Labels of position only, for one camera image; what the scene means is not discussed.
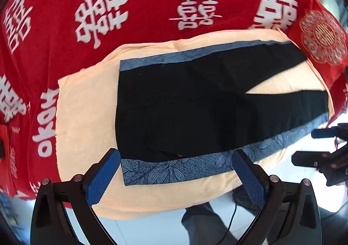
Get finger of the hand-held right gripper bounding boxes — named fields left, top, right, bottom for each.
left=311, top=124, right=348, bottom=140
left=291, top=151, right=331, bottom=168

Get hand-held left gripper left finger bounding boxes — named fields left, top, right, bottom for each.
left=30, top=148, right=121, bottom=245

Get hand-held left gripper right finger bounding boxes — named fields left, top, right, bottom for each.
left=232, top=150, right=323, bottom=245

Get black pants with blue stripes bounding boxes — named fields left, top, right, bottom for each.
left=115, top=40, right=331, bottom=186

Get cream blanket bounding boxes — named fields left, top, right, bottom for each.
left=55, top=29, right=335, bottom=220

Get person's grey trouser leg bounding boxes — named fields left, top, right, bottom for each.
left=181, top=201, right=236, bottom=245

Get red cushion with white ornament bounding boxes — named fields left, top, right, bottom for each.
left=287, top=0, right=348, bottom=115

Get red printed blanket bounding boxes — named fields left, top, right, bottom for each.
left=0, top=0, right=316, bottom=202

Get black cable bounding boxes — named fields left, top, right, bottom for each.
left=228, top=201, right=238, bottom=245

